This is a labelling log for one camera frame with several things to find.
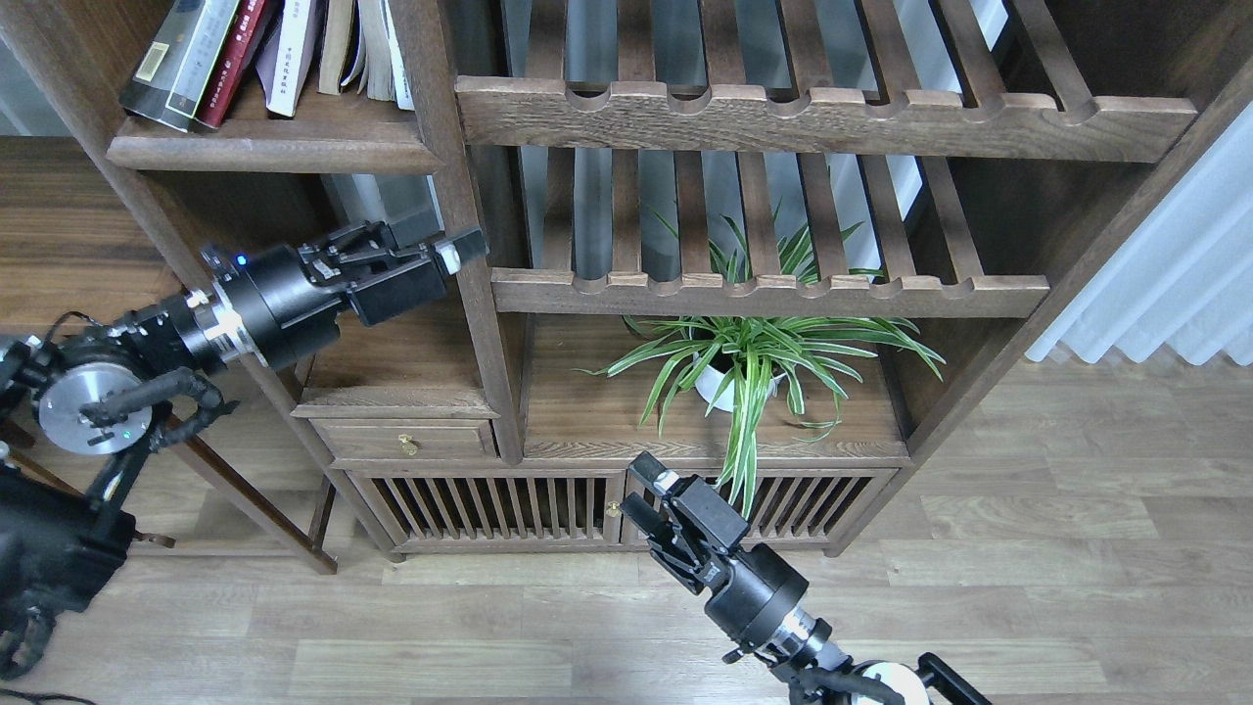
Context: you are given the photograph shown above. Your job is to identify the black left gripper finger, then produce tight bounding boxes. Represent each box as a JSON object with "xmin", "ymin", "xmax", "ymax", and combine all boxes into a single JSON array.
[{"xmin": 348, "ymin": 227, "xmax": 487, "ymax": 326}]

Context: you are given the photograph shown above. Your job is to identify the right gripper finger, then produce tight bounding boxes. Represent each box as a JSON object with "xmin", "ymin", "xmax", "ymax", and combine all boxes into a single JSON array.
[
  {"xmin": 621, "ymin": 493, "xmax": 685, "ymax": 558},
  {"xmin": 627, "ymin": 451, "xmax": 749, "ymax": 553}
]

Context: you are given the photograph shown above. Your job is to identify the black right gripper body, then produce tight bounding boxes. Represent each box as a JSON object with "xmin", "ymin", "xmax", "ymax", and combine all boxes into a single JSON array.
[{"xmin": 648, "ymin": 533, "xmax": 812, "ymax": 657}]

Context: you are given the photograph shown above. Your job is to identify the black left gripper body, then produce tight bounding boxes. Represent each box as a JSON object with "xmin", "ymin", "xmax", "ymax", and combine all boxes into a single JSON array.
[{"xmin": 200, "ymin": 220, "xmax": 402, "ymax": 369}]

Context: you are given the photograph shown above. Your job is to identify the pale lilac paperback book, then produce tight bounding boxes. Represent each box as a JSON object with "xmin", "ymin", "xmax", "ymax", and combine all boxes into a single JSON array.
[{"xmin": 256, "ymin": 1, "xmax": 326, "ymax": 118}]

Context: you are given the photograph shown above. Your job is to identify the yellow and black book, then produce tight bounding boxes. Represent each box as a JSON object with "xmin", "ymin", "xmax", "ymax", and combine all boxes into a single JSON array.
[{"xmin": 119, "ymin": 1, "xmax": 239, "ymax": 133}]

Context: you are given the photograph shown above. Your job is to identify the red paperback book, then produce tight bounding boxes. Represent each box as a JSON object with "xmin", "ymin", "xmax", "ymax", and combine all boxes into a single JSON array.
[{"xmin": 194, "ymin": 1, "xmax": 282, "ymax": 129}]

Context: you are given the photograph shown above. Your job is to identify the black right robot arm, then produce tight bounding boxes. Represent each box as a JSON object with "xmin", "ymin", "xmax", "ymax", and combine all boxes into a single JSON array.
[{"xmin": 621, "ymin": 452, "xmax": 990, "ymax": 704}]

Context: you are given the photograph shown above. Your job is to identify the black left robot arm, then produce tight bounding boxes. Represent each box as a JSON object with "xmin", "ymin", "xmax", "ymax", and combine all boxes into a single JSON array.
[{"xmin": 1, "ymin": 220, "xmax": 487, "ymax": 680}]

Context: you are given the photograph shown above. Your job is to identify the upright white books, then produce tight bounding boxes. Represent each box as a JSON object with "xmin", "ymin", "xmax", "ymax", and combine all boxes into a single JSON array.
[{"xmin": 352, "ymin": 1, "xmax": 415, "ymax": 111}]

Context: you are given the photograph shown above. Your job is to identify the white plant pot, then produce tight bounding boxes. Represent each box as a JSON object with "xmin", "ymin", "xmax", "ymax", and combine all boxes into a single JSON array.
[{"xmin": 695, "ymin": 353, "xmax": 786, "ymax": 412}]

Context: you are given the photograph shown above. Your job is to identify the green spider plant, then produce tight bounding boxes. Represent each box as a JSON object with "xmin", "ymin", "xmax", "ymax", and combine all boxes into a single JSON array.
[{"xmin": 578, "ymin": 202, "xmax": 947, "ymax": 530}]

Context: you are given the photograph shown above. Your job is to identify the dark wooden bookshelf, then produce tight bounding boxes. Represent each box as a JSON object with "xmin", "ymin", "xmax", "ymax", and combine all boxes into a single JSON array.
[{"xmin": 3, "ymin": 1, "xmax": 1250, "ymax": 557}]

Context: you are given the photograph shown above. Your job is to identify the upright tan book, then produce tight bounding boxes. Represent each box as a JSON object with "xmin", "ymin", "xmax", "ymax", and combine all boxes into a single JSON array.
[{"xmin": 317, "ymin": 0, "xmax": 357, "ymax": 95}]

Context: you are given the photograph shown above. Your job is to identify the white curtain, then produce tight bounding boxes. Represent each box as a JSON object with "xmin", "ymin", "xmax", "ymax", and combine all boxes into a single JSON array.
[{"xmin": 1026, "ymin": 109, "xmax": 1252, "ymax": 366}]

